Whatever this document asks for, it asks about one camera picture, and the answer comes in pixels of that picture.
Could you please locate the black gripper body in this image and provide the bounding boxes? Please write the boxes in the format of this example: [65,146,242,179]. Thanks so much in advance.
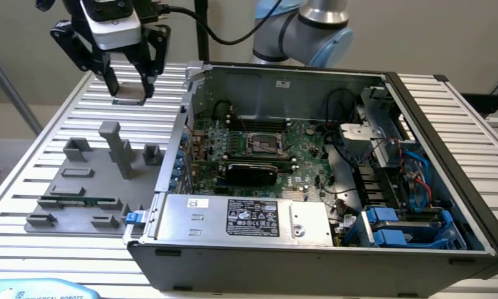
[61,0,167,57]

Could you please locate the CPU chip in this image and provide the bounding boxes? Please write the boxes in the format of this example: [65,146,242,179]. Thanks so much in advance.
[112,81,148,107]

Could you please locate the CPU socket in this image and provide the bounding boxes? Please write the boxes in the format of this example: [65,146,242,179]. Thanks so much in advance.
[241,131,286,157]

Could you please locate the black vertical pole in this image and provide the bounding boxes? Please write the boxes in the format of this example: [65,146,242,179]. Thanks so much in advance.
[193,0,210,62]

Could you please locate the grey parts rack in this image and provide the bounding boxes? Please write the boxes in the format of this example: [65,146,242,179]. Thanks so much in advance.
[24,121,167,235]

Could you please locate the green RAM stick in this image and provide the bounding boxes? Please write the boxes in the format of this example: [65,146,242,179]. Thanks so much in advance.
[41,196,118,207]

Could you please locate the green motherboard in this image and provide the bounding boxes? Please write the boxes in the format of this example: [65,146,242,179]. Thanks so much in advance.
[185,117,361,204]

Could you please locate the blue case latch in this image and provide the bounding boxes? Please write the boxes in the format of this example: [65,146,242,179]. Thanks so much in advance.
[124,211,146,225]

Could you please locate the silver power supply unit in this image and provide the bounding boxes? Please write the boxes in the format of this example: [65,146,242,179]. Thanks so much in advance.
[150,193,335,248]

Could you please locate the metal drive cage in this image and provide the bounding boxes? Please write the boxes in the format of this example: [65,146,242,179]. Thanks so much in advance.
[338,86,418,171]

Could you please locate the black open PC case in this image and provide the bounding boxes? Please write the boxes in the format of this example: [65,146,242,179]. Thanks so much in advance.
[125,60,498,292]

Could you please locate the blue teach pendant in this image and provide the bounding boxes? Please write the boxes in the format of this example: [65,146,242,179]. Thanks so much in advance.
[0,277,104,299]

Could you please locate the blue disk bay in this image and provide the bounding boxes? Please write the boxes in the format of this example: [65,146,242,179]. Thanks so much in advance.
[342,206,469,251]

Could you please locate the black box beside table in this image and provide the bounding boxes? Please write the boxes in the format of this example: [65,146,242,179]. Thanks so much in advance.
[459,92,498,115]

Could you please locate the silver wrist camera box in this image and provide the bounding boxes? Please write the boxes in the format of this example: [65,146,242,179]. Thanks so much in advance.
[80,0,144,51]

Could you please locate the thick black gripper cable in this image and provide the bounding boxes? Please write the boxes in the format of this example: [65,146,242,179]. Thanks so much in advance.
[159,0,283,45]

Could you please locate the grey metal frame leg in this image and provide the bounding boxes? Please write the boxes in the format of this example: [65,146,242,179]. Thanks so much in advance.
[0,39,42,136]

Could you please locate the long black looped wire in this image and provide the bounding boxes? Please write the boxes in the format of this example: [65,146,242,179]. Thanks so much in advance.
[325,88,361,126]

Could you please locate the red wire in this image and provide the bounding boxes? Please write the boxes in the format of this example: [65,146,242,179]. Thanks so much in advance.
[398,148,437,210]

